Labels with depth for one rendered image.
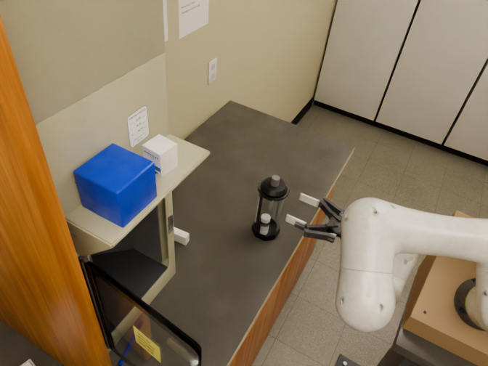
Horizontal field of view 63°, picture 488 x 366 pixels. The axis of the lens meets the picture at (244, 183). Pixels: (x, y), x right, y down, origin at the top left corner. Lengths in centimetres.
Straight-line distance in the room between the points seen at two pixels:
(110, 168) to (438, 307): 102
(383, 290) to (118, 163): 57
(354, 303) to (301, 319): 156
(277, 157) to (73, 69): 128
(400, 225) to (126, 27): 66
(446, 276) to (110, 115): 105
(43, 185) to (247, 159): 130
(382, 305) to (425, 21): 290
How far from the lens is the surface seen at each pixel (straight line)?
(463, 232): 104
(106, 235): 75
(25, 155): 55
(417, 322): 138
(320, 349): 237
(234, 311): 131
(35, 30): 63
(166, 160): 83
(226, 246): 144
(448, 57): 363
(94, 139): 77
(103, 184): 71
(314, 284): 256
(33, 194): 60
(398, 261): 130
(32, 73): 64
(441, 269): 137
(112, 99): 77
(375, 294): 88
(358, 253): 88
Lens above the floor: 208
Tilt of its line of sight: 43 degrees down
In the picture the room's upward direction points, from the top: 7 degrees clockwise
